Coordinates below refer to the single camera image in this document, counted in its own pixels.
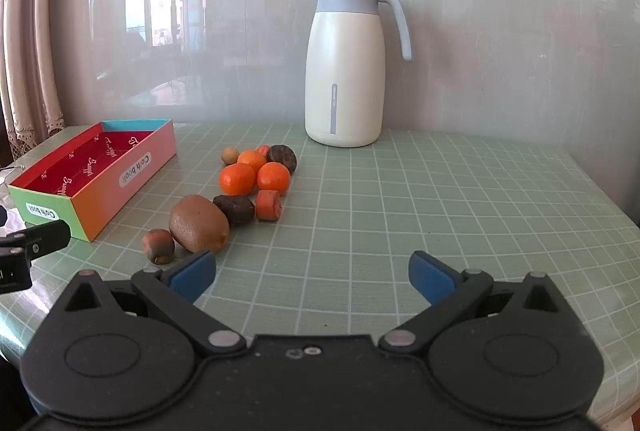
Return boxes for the orange carrot piece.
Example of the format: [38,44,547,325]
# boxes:
[255,189,283,222]

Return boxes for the small brown nut front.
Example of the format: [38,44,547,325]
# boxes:
[142,229,176,266]

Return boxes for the brown kiwi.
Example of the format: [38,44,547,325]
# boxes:
[169,194,231,254]

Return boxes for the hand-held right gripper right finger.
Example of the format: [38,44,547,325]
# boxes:
[379,250,577,357]

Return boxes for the dark brown passion fruit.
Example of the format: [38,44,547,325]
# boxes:
[266,144,298,175]
[213,194,257,227]

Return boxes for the white thermos jug, blue-grey lid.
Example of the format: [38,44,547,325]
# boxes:
[305,0,414,148]

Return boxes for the colourful cardboard box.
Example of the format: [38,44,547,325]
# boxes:
[7,119,178,243]

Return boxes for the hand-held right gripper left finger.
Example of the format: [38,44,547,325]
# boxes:
[47,250,247,357]

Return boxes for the beige curtain with lace hem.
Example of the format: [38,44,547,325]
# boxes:
[0,0,96,162]

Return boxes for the green checked tablecloth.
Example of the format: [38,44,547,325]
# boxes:
[0,121,640,431]

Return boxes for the orange tangerine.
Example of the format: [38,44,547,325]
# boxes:
[219,163,257,196]
[236,150,268,174]
[256,161,291,195]

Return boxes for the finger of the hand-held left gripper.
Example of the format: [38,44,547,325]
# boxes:
[0,220,72,258]

